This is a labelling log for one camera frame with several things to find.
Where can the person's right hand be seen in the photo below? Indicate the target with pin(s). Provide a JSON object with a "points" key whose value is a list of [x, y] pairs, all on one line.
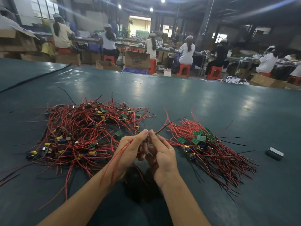
{"points": [[162, 160]]}

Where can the person's left hand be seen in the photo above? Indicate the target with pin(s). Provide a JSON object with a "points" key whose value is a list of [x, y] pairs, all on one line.
{"points": [[126, 153]]}

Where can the person's right forearm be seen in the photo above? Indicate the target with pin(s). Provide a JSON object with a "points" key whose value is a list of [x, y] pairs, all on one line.
{"points": [[186, 204]]}

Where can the person's left forearm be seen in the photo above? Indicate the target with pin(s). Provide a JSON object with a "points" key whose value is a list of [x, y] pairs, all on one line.
{"points": [[82, 202]]}

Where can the blue plastic crate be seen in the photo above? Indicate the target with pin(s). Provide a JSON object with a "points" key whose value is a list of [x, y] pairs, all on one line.
{"points": [[135, 71]]}

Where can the dark green table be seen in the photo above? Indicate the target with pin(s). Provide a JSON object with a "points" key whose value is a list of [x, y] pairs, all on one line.
{"points": [[244, 106]]}

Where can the heap of black white items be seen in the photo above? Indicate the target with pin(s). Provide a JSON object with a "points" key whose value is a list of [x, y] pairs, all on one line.
{"points": [[236, 80]]}

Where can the small black grey block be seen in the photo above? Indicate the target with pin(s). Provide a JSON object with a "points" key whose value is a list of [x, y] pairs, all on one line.
{"points": [[274, 154]]}

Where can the yellow sack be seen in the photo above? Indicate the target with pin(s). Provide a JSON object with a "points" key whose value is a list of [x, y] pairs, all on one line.
{"points": [[48, 49]]}

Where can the large open cardboard box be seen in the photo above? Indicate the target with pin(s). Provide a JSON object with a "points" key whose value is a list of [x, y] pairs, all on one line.
{"points": [[16, 40]]}

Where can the grid window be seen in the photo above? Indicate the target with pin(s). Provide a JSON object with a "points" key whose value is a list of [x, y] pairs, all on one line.
{"points": [[44, 7]]}

